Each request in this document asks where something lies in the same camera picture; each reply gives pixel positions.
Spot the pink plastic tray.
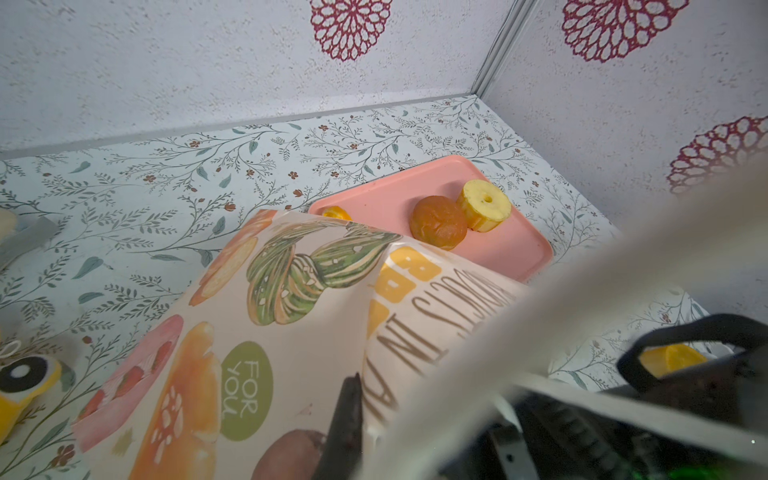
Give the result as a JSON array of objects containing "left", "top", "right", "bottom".
[{"left": 309, "top": 155, "right": 553, "bottom": 283}]

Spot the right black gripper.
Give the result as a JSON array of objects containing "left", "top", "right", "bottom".
[{"left": 443, "top": 347, "right": 767, "bottom": 479}]

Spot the small round glazed bun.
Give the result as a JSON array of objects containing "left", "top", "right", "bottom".
[{"left": 639, "top": 344, "right": 708, "bottom": 379}]

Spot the yellow plush toy red dress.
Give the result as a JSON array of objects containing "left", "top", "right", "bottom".
[{"left": 1, "top": 339, "right": 63, "bottom": 442}]

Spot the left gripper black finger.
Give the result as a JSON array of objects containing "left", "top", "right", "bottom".
[{"left": 312, "top": 373, "right": 363, "bottom": 480}]

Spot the yellow ring-shaped fake bread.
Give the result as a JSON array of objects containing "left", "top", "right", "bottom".
[{"left": 457, "top": 179, "right": 513, "bottom": 233}]

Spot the round orange fake bun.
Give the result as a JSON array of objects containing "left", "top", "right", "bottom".
[{"left": 409, "top": 195, "right": 468, "bottom": 251}]

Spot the white paper bag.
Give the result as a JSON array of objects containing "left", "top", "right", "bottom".
[{"left": 72, "top": 161, "right": 767, "bottom": 479}]

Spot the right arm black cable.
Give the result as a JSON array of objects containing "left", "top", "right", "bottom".
[{"left": 616, "top": 313, "right": 768, "bottom": 391}]

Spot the long twisted fake bread stick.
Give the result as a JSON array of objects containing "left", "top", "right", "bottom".
[{"left": 320, "top": 206, "right": 351, "bottom": 221}]

